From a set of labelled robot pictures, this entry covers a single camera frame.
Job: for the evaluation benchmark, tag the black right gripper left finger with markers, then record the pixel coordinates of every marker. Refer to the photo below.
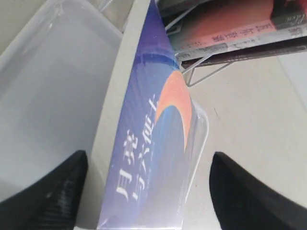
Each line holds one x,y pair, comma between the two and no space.
51,203

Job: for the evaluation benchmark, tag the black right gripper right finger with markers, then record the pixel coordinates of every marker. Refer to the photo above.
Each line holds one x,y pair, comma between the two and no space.
242,202

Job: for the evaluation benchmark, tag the blue spine book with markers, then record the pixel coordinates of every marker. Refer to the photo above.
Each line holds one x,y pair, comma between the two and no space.
149,169

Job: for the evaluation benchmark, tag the dark brown spine book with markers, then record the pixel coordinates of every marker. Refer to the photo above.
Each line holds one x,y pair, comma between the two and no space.
262,51

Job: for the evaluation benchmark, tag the red teal spine book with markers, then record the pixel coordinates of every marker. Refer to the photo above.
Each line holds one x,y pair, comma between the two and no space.
221,21

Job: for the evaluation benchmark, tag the light grey spine book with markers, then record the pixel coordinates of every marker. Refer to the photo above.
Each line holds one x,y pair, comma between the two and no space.
285,34

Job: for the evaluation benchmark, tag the white plastic tray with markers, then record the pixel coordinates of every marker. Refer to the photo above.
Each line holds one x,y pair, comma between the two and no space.
62,84

